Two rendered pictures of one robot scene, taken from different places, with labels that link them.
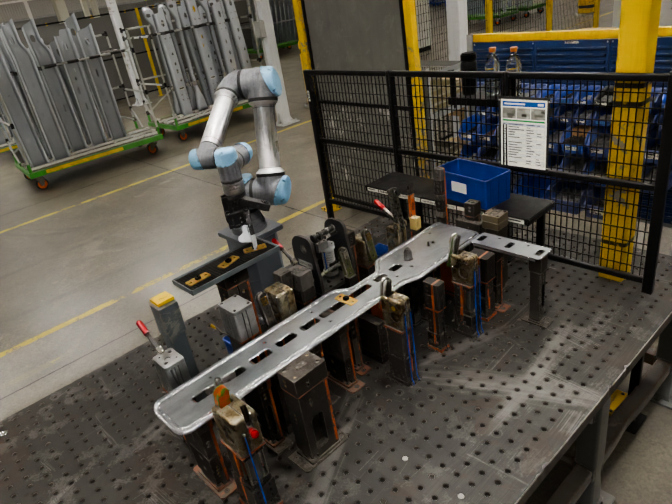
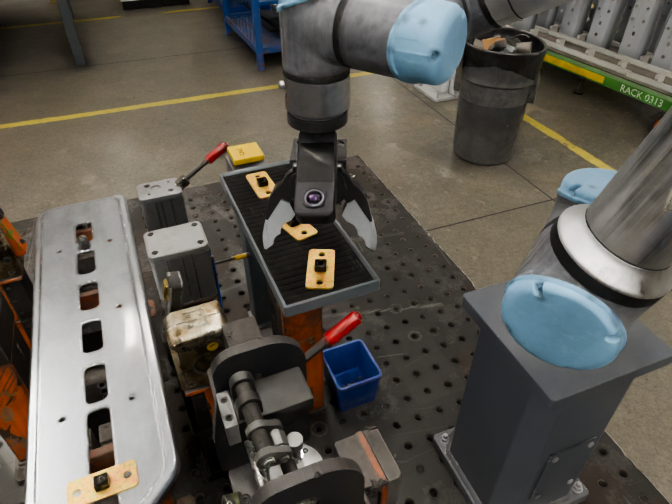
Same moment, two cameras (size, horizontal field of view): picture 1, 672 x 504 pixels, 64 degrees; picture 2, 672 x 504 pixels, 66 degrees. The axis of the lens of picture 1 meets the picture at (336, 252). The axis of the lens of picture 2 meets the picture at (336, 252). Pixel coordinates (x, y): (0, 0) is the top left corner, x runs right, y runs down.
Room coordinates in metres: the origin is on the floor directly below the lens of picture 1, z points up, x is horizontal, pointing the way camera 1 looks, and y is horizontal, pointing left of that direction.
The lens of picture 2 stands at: (1.97, -0.24, 1.64)
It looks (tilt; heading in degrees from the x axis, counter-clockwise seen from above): 39 degrees down; 107
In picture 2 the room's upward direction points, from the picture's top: straight up
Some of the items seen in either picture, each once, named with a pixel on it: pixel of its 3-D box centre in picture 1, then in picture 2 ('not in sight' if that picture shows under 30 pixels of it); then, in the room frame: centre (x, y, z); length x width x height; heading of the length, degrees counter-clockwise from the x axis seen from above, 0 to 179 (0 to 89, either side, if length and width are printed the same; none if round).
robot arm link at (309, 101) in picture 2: (233, 187); (314, 92); (1.78, 0.31, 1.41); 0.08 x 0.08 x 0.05
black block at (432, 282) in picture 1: (436, 315); not in sight; (1.64, -0.33, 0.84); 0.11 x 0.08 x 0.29; 40
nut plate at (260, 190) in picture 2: (197, 277); (262, 182); (1.62, 0.47, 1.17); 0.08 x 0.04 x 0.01; 132
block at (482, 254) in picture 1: (481, 284); not in sight; (1.79, -0.54, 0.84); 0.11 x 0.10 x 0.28; 40
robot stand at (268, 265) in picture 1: (259, 268); (530, 406); (2.13, 0.35, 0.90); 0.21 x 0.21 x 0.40; 38
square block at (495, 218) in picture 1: (495, 251); not in sight; (1.97, -0.66, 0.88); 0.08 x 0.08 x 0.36; 40
